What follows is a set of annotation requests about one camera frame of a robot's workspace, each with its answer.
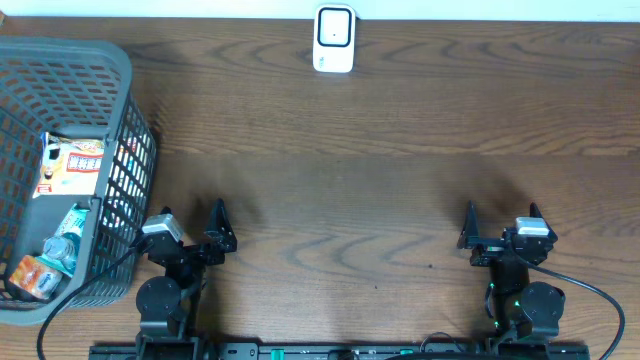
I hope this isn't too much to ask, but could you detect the light teal wipes packet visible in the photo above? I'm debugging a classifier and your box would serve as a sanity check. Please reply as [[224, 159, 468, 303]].
[[54, 204, 90, 250]]

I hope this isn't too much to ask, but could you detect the grey plastic shopping basket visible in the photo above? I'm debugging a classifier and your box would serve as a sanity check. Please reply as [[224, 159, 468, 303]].
[[1, 36, 156, 326]]

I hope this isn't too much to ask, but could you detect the teal liquid bottle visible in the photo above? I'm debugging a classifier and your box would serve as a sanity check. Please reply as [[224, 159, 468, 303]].
[[36, 233, 80, 277]]

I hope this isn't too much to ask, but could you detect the black camera cable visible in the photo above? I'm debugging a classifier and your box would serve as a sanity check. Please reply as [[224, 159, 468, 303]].
[[35, 239, 151, 360], [509, 249, 627, 360]]

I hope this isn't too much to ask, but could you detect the black right camera cable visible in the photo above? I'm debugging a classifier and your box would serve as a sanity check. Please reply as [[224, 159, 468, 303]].
[[509, 249, 627, 360]]

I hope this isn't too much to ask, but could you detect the black left camera cable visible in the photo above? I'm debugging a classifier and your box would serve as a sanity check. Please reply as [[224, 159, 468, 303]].
[[35, 239, 151, 360]]

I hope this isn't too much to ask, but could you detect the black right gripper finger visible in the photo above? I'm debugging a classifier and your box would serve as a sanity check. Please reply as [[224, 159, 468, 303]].
[[457, 201, 480, 249], [528, 203, 558, 241]]

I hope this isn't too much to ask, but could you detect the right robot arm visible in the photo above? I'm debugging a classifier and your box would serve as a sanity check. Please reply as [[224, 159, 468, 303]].
[[457, 203, 565, 355]]

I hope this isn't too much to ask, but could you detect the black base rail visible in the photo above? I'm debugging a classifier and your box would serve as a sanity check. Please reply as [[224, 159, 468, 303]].
[[88, 342, 590, 360]]

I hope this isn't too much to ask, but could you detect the white barcode scanner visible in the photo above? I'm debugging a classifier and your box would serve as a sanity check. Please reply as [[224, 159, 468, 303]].
[[312, 4, 357, 73]]

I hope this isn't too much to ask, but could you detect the yellow snack bag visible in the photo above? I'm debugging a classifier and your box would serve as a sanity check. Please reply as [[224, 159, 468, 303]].
[[33, 132, 105, 198]]

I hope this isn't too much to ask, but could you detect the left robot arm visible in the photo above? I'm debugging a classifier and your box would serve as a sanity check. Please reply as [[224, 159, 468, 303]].
[[133, 199, 237, 359]]

